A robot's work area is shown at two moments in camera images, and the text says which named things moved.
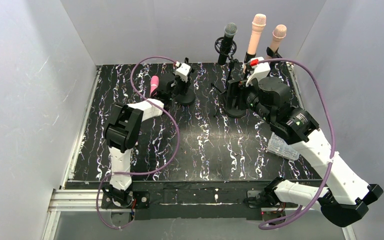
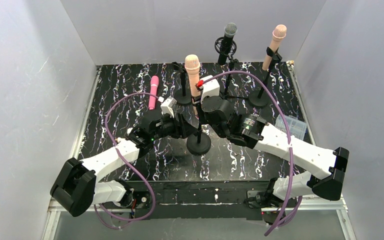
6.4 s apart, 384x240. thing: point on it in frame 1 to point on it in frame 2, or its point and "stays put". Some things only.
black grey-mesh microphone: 230,30 stays put
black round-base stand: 236,105 to 200,143
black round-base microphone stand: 187,97 stays put
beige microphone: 258,23 to 192,65
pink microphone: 154,83 stays put
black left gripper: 181,84 to 181,122
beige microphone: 279,32 stays put
